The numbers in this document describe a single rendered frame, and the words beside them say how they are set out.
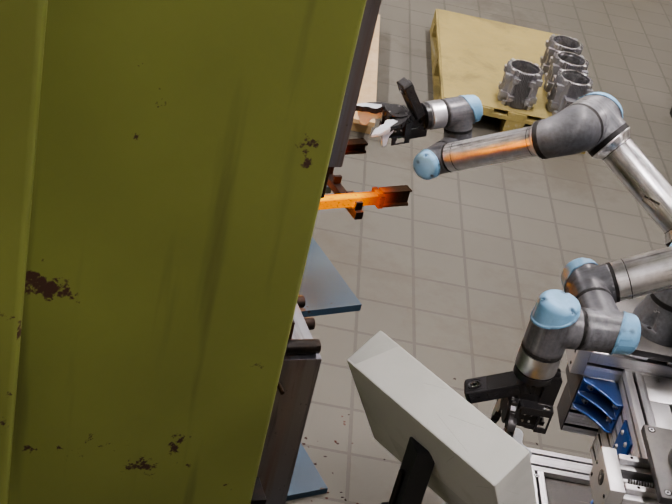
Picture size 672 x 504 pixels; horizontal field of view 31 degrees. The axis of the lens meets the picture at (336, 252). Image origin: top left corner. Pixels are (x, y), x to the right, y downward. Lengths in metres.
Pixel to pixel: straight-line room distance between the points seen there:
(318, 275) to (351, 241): 1.45
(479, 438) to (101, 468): 0.63
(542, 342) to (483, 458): 0.30
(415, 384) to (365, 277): 2.39
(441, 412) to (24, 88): 0.85
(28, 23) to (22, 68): 0.06
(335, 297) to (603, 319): 1.05
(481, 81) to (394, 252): 1.47
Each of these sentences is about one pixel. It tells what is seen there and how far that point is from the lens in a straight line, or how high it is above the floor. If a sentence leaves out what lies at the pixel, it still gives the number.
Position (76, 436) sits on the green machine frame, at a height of 1.01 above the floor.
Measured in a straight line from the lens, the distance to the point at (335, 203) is 2.91.
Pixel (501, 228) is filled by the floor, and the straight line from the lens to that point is 4.91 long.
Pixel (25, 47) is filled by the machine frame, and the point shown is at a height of 1.74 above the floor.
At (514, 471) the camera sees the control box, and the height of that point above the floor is 1.17.
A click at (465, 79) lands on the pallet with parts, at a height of 0.13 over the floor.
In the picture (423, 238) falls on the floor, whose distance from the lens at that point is 4.69.
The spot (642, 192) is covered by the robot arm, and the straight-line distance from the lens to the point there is 3.06.
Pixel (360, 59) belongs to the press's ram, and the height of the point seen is 1.58.
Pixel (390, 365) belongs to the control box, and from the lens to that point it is 2.03.
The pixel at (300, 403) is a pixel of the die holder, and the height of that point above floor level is 0.80.
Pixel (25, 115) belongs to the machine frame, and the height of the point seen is 1.65.
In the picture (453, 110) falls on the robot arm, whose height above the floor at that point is 1.06.
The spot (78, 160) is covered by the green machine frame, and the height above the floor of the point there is 1.53.
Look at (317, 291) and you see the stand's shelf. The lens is 3.06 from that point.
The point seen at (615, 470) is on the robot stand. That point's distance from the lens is 2.66.
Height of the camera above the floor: 2.40
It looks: 32 degrees down
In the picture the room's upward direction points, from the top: 14 degrees clockwise
